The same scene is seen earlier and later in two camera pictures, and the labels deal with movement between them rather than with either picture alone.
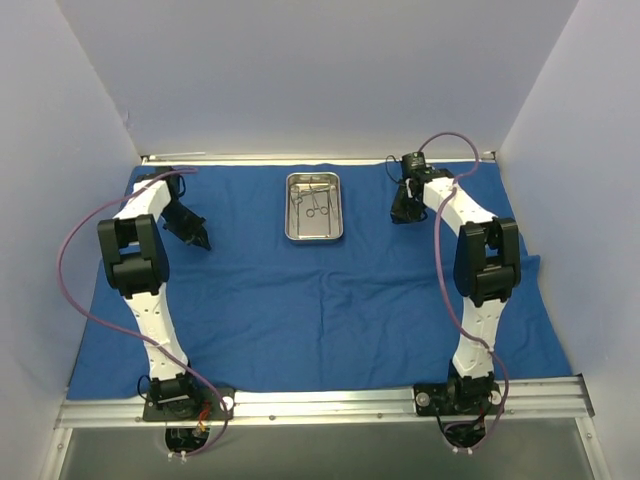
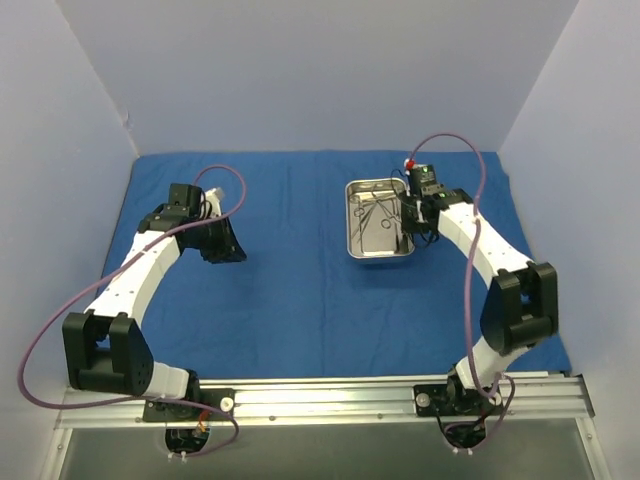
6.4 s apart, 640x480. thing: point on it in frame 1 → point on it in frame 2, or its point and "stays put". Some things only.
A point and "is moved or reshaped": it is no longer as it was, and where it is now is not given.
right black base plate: [459, 399] stays put
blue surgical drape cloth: [306, 288] is moved or reshaped
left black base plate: [204, 406] stays put
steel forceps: [311, 212] → [386, 222]
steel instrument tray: [314, 206] → [374, 219]
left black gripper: [189, 226] → [220, 242]
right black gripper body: [403, 209] → [410, 220]
